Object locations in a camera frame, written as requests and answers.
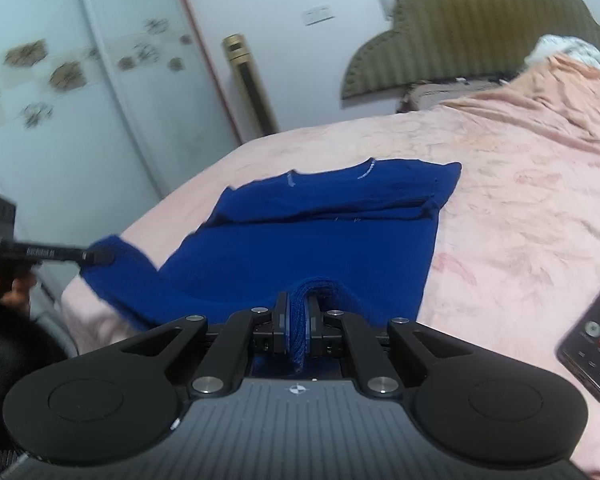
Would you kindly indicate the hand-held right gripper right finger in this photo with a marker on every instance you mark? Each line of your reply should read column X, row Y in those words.
column 311, row 330

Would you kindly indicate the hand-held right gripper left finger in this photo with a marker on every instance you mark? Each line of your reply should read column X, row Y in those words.
column 282, row 330

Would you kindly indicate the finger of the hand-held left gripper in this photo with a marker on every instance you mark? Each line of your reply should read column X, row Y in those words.
column 60, row 253

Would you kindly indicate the blue beaded sweater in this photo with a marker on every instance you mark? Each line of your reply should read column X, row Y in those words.
column 305, row 240

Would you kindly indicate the person's left hand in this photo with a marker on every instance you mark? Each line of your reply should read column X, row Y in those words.
column 17, row 295

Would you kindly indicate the person's dark clothing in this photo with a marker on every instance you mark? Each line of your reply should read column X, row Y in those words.
column 15, row 360

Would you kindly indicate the white wardrobe with flower prints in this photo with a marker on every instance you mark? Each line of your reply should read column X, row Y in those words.
column 80, row 85

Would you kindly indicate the gold tower air conditioner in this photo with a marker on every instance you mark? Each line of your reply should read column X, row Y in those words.
column 252, row 90

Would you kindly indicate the pink fleece blanket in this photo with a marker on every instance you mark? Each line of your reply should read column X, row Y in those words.
column 520, row 200

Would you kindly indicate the brown pillow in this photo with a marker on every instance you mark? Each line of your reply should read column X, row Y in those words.
column 445, row 94

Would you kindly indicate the black smartphone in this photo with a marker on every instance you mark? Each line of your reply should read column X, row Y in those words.
column 592, row 345

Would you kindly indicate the olive green padded headboard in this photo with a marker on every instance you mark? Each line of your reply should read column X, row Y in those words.
column 480, row 25

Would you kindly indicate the white crumpled quilt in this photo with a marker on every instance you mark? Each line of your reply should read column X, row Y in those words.
column 575, row 50

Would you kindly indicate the white wall socket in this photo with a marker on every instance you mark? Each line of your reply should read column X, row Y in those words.
column 318, row 15

